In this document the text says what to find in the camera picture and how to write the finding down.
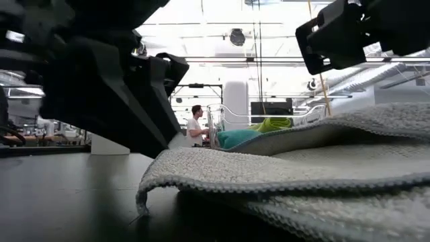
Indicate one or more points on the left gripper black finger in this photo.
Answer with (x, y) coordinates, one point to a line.
(161, 87)
(100, 101)

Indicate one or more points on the blue microfiber towel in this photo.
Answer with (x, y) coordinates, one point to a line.
(235, 138)

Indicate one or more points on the yellow microfiber towel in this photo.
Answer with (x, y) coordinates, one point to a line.
(272, 124)

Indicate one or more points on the grey microfiber towel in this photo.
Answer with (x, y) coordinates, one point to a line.
(302, 174)

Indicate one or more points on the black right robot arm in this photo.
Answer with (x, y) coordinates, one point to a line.
(399, 23)

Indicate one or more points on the snake plant in white pot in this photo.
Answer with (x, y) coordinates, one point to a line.
(107, 148)

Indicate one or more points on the person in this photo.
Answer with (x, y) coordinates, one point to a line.
(194, 129)

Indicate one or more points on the clear plastic bin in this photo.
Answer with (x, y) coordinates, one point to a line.
(215, 124)

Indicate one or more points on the white round pillar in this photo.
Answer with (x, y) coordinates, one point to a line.
(236, 101)

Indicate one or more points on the long ceiling light bar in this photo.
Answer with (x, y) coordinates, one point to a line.
(252, 60)

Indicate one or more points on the black background monitor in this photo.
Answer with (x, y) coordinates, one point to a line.
(272, 109)

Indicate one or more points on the black overhead rig frame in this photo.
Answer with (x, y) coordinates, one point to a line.
(196, 85)

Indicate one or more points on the silver air duct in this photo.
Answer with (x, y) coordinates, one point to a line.
(369, 77)

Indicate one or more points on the black aluminium table frame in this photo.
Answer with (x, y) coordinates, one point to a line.
(43, 151)

